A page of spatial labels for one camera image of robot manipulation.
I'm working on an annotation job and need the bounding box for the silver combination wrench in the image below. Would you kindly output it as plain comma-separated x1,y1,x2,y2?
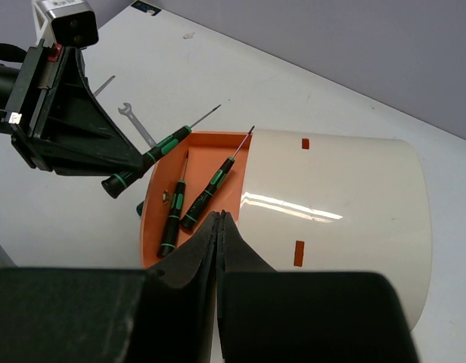
118,102,157,148

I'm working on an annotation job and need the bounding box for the white cylindrical drawer cabinet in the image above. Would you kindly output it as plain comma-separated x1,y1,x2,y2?
237,129,432,327

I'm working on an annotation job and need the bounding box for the blue label sticker left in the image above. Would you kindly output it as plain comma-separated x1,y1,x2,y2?
131,0,161,17

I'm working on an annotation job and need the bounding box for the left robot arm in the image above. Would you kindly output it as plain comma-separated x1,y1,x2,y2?
0,42,149,176

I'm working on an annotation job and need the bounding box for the large green-handled screwdriver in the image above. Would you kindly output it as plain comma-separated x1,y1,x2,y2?
136,202,144,216

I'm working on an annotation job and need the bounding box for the small precision screwdriver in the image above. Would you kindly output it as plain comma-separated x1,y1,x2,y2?
179,126,255,231
101,104,221,199
157,152,188,258

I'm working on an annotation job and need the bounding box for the long thin green screwdriver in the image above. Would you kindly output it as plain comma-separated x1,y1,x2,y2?
93,75,116,98

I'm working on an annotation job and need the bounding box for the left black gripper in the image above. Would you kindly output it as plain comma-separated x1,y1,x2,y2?
0,41,145,176

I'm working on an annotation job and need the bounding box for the orange top drawer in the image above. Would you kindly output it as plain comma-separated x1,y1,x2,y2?
140,132,251,268

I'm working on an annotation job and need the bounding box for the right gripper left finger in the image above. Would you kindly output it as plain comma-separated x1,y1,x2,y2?
0,213,220,362

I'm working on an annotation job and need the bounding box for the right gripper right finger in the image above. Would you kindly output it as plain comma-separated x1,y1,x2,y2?
216,212,418,362

